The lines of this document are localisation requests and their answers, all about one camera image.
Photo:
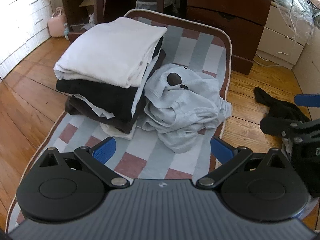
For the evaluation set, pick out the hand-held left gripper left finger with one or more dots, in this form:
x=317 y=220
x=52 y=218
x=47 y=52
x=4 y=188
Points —
x=105 y=150

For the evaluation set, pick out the small light blue bottle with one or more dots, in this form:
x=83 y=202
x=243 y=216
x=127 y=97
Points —
x=66 y=31

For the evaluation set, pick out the cream waffle folded sweater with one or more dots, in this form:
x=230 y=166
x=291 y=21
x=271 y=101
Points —
x=107 y=50

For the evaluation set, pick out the white drawer cabinet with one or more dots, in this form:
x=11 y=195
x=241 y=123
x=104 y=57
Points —
x=20 y=17

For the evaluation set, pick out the white plastic bag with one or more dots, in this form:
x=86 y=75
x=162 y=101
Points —
x=82 y=25

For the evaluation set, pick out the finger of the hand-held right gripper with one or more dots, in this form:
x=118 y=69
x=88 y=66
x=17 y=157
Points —
x=275 y=126
x=307 y=100

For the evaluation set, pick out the white low cabinet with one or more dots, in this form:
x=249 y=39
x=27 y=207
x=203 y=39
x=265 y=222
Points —
x=275 y=37

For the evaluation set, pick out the cream plain folded garment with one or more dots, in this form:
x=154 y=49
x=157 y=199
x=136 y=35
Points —
x=112 y=131

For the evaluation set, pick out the open cardboard box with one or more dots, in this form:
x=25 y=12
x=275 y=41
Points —
x=87 y=7

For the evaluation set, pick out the checked rug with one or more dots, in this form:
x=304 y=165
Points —
x=185 y=42

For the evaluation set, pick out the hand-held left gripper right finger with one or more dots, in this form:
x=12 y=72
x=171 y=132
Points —
x=222 y=147

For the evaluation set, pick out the clear plastic bags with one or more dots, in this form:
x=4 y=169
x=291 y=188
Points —
x=300 y=7

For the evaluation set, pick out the black folded garment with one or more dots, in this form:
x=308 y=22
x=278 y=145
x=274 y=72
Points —
x=100 y=92

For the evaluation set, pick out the black crumpled cloth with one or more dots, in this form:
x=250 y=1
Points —
x=275 y=105

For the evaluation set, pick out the bin with white liner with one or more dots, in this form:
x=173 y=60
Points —
x=150 y=3

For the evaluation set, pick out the beige furniture panel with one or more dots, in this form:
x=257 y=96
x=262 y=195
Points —
x=310 y=65

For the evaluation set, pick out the pink bag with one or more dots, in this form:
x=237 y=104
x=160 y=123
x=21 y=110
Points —
x=57 y=25

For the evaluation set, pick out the grey printed t-shirt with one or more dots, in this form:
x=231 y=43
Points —
x=185 y=105

